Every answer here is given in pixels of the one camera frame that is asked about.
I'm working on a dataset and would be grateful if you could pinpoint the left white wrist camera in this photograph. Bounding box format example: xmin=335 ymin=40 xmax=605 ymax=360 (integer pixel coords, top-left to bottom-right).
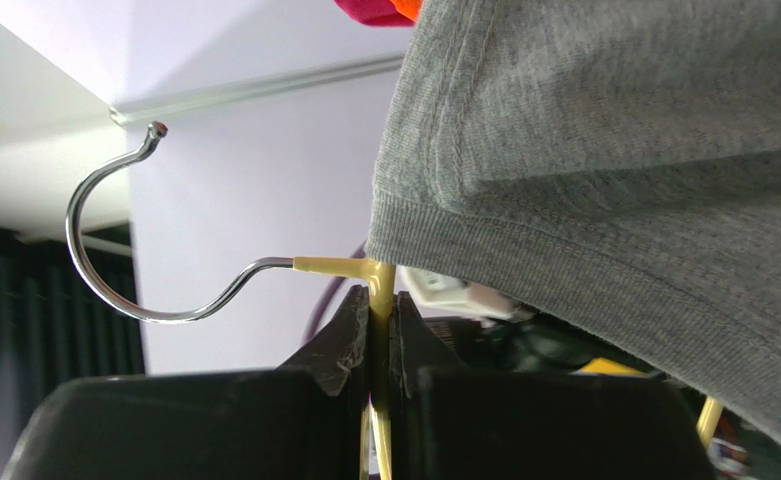
xmin=398 ymin=267 xmax=538 ymax=322

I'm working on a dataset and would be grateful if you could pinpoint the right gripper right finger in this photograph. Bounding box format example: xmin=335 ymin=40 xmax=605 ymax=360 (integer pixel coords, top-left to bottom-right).
xmin=390 ymin=293 xmax=715 ymax=479

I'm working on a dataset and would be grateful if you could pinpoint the grey t shirt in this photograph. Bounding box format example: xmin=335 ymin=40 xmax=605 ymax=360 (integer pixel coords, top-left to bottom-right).
xmin=366 ymin=1 xmax=781 ymax=445

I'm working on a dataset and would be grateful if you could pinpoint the magenta t shirt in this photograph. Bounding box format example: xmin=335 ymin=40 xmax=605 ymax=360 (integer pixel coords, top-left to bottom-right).
xmin=334 ymin=0 xmax=414 ymax=27

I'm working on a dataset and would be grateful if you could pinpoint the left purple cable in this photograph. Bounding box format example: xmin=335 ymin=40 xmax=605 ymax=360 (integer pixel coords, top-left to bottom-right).
xmin=302 ymin=240 xmax=369 ymax=344

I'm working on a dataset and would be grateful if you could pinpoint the orange t shirt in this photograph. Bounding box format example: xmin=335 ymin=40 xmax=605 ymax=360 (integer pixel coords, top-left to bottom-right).
xmin=390 ymin=0 xmax=423 ymax=22

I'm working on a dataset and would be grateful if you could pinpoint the yellow plastic hanger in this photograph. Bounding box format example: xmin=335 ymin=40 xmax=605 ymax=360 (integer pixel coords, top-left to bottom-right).
xmin=65 ymin=122 xmax=706 ymax=479

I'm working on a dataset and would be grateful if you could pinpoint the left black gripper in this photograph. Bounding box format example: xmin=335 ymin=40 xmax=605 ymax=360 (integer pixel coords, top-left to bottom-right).
xmin=424 ymin=313 xmax=663 ymax=376

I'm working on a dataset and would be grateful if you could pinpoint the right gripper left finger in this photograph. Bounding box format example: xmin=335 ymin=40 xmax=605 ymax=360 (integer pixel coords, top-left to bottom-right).
xmin=4 ymin=286 xmax=370 ymax=479

